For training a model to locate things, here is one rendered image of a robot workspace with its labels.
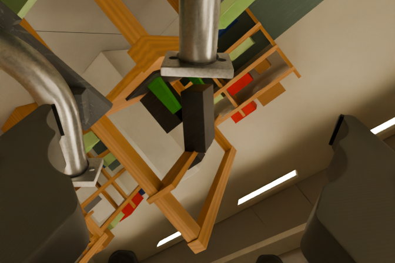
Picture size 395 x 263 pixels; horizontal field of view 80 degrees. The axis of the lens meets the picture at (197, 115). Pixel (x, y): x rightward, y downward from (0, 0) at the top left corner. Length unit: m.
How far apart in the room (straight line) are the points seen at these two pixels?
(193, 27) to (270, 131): 6.29
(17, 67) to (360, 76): 6.31
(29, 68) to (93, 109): 0.08
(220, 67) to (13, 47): 0.16
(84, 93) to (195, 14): 0.15
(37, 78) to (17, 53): 0.02
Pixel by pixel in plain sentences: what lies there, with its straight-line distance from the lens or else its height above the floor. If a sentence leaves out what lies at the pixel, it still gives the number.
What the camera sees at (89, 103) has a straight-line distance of 0.29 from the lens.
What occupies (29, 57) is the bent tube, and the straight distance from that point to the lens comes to 0.24.
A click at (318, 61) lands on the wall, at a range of 6.14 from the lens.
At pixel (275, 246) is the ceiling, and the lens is 5.56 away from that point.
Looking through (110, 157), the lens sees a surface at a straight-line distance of 6.20.
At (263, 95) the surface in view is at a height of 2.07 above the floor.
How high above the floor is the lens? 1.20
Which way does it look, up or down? 3 degrees up
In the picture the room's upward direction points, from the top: 141 degrees clockwise
